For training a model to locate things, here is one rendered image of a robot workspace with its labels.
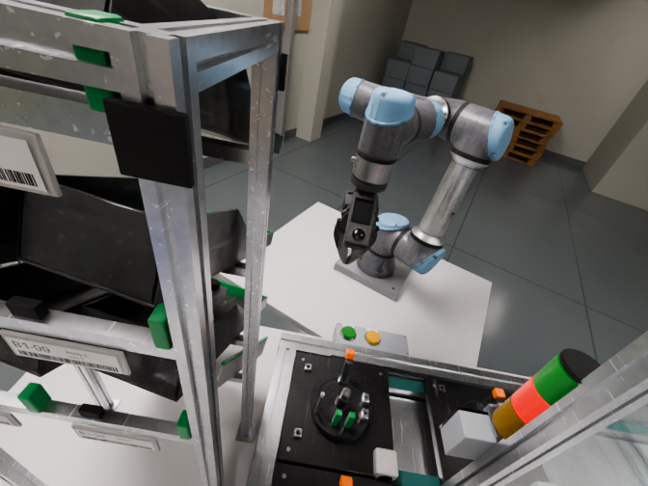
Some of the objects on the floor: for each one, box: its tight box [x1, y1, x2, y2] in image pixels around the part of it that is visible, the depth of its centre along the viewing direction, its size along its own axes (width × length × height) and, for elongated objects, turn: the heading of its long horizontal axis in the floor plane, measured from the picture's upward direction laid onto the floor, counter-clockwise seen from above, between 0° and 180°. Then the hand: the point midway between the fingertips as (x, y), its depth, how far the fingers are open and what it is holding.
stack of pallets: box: [495, 100, 563, 167], centre depth 590 cm, size 112×79×80 cm
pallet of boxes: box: [382, 41, 473, 99], centre depth 631 cm, size 141×91×136 cm, turn 47°
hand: (346, 261), depth 70 cm, fingers closed
